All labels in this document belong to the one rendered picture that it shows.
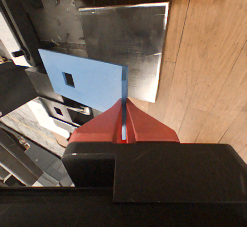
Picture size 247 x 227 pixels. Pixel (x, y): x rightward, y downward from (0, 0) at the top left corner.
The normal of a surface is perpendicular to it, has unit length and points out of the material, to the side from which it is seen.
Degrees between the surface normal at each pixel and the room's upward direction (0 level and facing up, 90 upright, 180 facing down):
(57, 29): 0
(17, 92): 90
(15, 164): 90
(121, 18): 0
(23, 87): 90
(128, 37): 0
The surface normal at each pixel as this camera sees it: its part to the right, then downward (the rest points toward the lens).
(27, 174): 0.90, 0.24
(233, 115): -0.44, 0.56
